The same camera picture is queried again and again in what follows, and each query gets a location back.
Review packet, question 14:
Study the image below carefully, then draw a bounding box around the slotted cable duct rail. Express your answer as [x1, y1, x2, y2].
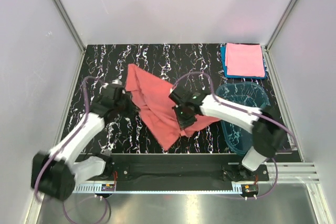
[73, 181, 257, 195]

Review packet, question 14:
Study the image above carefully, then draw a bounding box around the teal transparent plastic basket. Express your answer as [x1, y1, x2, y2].
[216, 82, 271, 156]

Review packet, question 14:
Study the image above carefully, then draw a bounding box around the folded pink t shirt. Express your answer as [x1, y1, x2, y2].
[225, 42, 265, 78]

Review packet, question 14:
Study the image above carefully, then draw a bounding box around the right aluminium frame post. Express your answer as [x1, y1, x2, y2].
[265, 0, 299, 51]

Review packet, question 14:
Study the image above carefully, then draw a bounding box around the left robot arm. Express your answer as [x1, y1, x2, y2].
[30, 80, 135, 201]

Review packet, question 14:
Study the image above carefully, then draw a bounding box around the aluminium frame post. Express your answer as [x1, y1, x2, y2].
[265, 0, 299, 51]
[52, 0, 86, 53]

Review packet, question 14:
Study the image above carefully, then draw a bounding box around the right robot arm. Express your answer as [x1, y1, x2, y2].
[169, 87, 289, 180]

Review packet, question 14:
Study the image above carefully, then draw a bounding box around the coral red t shirt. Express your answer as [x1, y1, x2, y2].
[125, 63, 219, 151]

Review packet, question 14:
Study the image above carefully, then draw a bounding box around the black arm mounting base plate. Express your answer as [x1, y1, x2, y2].
[102, 154, 268, 192]

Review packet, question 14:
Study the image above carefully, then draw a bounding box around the left aluminium frame post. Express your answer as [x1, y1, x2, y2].
[52, 0, 86, 53]

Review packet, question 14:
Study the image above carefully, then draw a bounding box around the folded blue t shirt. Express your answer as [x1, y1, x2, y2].
[219, 43, 268, 80]

